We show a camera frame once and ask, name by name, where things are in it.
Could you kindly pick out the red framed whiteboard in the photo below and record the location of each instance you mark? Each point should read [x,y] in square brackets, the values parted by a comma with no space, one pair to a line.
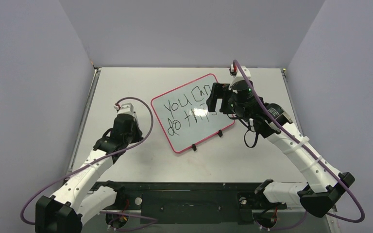
[184,117]

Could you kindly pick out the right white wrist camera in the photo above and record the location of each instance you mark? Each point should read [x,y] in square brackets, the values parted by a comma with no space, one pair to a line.
[239,73]

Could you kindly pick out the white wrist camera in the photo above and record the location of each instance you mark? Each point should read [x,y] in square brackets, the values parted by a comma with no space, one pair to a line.
[126,108]
[239,73]

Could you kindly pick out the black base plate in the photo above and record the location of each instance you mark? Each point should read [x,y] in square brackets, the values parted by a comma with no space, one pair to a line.
[191,203]

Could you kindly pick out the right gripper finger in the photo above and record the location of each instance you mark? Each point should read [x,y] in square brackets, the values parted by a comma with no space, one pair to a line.
[224,108]
[213,97]

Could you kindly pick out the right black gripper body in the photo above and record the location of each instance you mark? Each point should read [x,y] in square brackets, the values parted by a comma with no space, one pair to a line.
[222,98]

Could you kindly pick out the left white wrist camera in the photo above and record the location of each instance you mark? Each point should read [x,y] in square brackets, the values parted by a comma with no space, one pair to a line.
[126,108]

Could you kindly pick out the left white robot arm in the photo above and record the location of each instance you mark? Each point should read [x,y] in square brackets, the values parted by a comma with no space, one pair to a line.
[69,208]

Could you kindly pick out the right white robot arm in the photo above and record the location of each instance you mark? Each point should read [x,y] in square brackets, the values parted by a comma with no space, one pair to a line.
[324,184]

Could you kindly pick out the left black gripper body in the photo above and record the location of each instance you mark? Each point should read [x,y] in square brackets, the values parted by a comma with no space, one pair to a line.
[135,136]

